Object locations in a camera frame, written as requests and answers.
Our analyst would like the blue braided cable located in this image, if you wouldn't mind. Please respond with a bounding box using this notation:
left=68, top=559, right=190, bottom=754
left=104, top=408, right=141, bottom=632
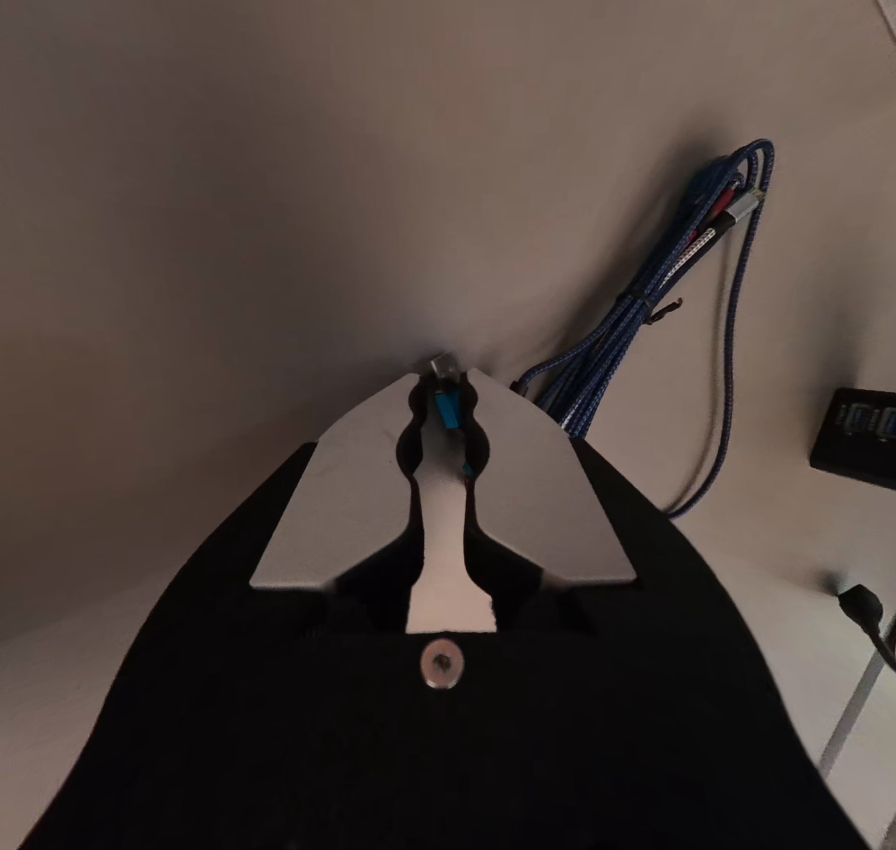
left=427, top=137, right=777, bottom=522

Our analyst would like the black cable with black plug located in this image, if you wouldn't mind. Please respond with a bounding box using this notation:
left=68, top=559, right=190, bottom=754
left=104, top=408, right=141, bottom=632
left=835, top=583, right=896, bottom=672

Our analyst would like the black usb hub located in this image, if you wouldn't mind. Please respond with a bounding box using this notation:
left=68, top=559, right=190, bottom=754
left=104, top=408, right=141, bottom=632
left=811, top=388, right=896, bottom=492

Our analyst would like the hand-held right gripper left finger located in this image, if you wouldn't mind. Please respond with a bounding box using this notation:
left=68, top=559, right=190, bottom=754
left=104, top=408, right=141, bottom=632
left=248, top=371, right=427, bottom=593

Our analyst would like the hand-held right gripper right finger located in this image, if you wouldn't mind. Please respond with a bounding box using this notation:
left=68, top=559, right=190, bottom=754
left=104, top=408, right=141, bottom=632
left=462, top=367, right=638, bottom=590

